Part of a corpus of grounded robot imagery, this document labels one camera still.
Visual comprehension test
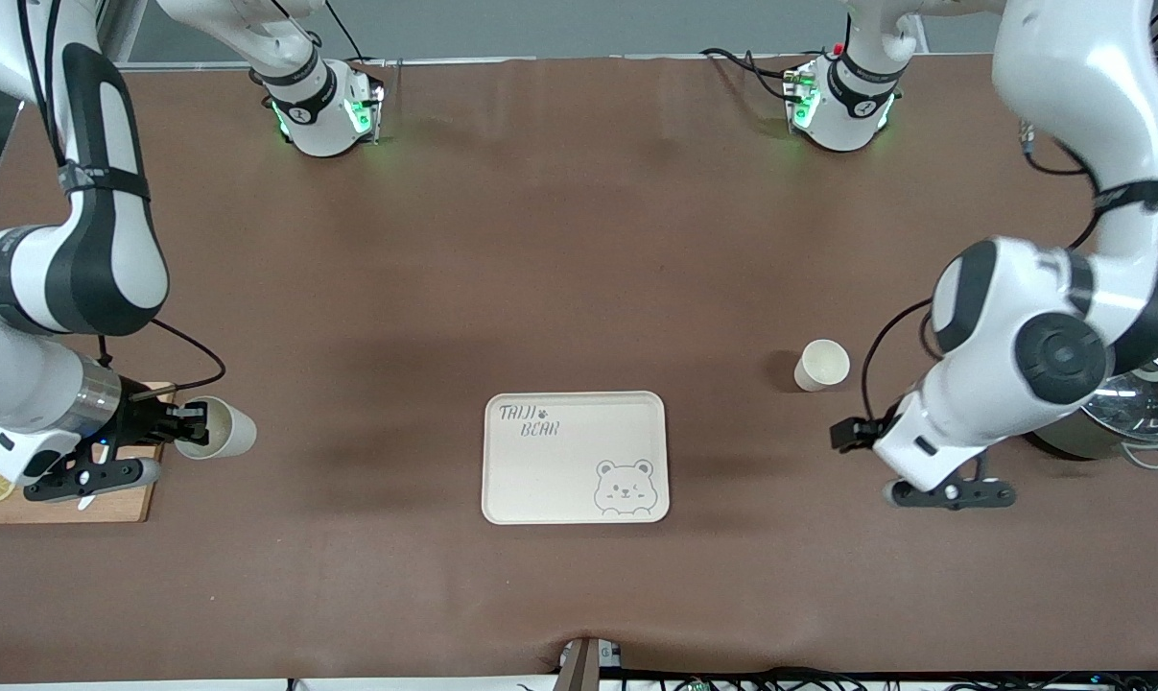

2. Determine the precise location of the white plastic cup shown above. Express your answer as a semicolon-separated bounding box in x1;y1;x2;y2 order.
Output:
174;395;258;461
793;339;851;393

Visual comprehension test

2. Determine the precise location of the bamboo cutting board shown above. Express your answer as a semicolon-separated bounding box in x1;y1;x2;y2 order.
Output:
0;382;177;525

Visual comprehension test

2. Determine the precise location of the grey-green cooking pot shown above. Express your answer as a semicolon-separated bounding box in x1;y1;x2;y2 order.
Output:
1025;317;1158;471

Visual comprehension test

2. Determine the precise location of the glass pot lid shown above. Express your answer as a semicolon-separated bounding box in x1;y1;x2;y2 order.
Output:
1077;336;1158;444

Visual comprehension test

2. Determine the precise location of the cream bear print tray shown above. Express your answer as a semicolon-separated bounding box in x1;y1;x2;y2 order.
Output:
482;391;671;526

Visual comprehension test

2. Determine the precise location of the brown table cover mat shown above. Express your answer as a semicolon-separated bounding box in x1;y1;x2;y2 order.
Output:
0;53;1158;684

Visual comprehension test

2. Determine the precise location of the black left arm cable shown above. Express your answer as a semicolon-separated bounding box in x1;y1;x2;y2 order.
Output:
860;115;1107;425

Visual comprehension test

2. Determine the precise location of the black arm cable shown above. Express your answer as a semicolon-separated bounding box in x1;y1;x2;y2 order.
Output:
860;115;1107;425
99;317;227;396

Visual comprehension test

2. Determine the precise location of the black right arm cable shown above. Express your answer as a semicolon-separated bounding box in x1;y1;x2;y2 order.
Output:
99;317;227;396

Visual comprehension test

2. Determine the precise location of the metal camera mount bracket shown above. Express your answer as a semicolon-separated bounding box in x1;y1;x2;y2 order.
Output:
552;633;626;691

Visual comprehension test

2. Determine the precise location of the black left base cable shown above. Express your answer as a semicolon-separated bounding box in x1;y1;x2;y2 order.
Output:
700;46;810;105

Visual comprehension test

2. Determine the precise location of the black base cable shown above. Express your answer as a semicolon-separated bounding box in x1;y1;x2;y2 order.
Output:
300;0;402;68
700;46;810;105

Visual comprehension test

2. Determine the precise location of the black right base cable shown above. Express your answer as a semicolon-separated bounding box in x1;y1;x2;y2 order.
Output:
300;0;402;68

